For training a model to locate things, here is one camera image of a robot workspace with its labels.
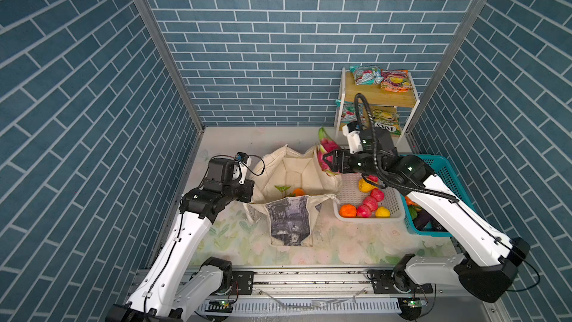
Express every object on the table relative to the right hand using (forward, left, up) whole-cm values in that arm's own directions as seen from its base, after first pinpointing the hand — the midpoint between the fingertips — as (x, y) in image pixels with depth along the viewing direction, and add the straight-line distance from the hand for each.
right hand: (329, 153), depth 70 cm
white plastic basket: (+2, -11, -29) cm, 31 cm away
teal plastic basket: (+10, -52, -27) cm, 60 cm away
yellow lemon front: (-6, -23, -27) cm, 36 cm away
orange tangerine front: (-7, -10, -26) cm, 29 cm away
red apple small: (0, -21, -23) cm, 31 cm away
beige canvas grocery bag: (-16, +12, -17) cm, 26 cm away
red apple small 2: (-3, -19, -26) cm, 32 cm away
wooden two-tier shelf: (+29, -31, -1) cm, 42 cm away
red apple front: (-6, -16, -26) cm, 31 cm away
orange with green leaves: (+1, +11, -27) cm, 29 cm away
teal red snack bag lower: (+36, -11, -12) cm, 40 cm away
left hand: (-6, +25, -11) cm, 28 cm away
